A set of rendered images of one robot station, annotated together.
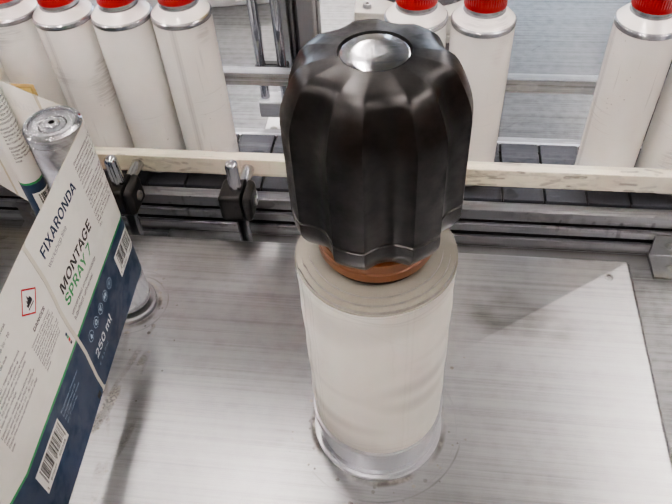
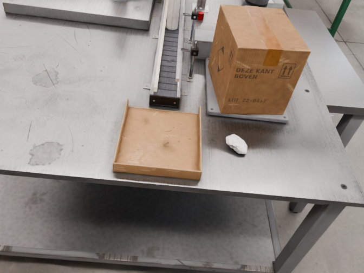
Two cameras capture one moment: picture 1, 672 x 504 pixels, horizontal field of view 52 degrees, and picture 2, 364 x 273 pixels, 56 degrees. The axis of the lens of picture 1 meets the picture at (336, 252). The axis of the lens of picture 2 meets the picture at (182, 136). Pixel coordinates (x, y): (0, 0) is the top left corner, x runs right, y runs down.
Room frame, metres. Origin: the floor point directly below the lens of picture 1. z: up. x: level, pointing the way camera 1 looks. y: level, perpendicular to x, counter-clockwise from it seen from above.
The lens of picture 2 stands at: (0.22, -1.74, 1.63)
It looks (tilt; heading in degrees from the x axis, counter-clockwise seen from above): 45 degrees down; 75
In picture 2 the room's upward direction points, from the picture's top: 10 degrees clockwise
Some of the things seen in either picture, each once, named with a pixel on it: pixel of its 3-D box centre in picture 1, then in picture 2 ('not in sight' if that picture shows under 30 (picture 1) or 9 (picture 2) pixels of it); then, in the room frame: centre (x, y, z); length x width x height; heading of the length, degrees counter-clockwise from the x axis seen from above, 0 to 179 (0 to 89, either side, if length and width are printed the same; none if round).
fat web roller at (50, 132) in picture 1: (96, 224); not in sight; (0.37, 0.18, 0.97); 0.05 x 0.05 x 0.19
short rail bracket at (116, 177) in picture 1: (134, 194); not in sight; (0.49, 0.19, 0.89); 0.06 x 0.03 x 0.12; 170
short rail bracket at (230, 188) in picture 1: (242, 211); not in sight; (0.46, 0.08, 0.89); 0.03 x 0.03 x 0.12; 80
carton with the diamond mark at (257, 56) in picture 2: not in sight; (252, 59); (0.71, -0.73, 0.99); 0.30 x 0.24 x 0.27; 88
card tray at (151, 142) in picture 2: not in sight; (161, 136); (0.36, -0.98, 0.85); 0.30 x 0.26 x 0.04; 80
